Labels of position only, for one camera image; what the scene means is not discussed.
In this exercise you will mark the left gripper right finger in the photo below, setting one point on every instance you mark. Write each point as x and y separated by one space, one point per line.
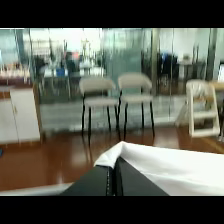
133 183

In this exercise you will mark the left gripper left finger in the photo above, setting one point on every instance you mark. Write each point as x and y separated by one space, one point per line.
95 183

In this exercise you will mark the white T-shirt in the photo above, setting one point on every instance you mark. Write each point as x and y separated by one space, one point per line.
180 170

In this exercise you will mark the beige chair with black legs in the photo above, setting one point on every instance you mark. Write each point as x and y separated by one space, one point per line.
97 86
135 81

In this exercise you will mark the white cabinet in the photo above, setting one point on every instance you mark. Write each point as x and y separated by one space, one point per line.
20 116

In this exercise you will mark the white step stool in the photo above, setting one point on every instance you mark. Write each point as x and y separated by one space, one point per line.
200 90

